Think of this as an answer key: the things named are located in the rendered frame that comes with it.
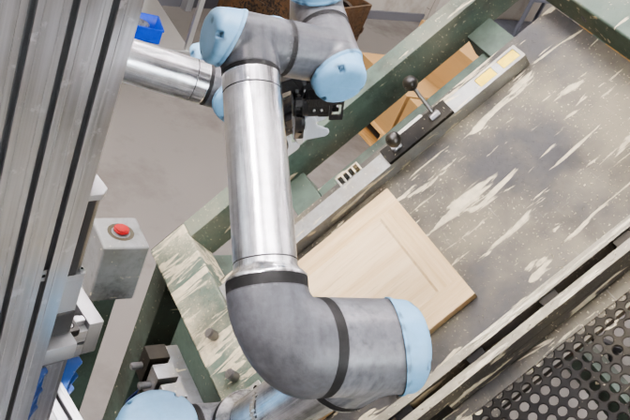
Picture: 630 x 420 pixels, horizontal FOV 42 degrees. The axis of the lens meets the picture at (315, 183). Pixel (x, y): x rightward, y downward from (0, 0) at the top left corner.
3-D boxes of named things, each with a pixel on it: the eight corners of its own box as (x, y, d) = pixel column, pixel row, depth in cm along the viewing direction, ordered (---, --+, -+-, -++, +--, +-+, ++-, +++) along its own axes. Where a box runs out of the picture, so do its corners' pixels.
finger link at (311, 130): (327, 155, 140) (331, 121, 132) (293, 156, 139) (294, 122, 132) (326, 141, 142) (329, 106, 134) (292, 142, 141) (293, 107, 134)
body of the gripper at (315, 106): (342, 124, 132) (348, 72, 122) (289, 126, 131) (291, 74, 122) (337, 88, 137) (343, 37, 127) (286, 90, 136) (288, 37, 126)
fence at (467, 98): (227, 292, 208) (218, 287, 205) (517, 53, 203) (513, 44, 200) (234, 307, 205) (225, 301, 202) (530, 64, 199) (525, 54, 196)
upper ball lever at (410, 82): (428, 122, 201) (397, 81, 197) (441, 112, 201) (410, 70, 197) (433, 125, 198) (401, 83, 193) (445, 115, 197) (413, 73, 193)
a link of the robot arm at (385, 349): (169, 414, 132) (328, 277, 92) (251, 410, 140) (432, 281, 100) (175, 491, 127) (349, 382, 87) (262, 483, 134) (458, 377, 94)
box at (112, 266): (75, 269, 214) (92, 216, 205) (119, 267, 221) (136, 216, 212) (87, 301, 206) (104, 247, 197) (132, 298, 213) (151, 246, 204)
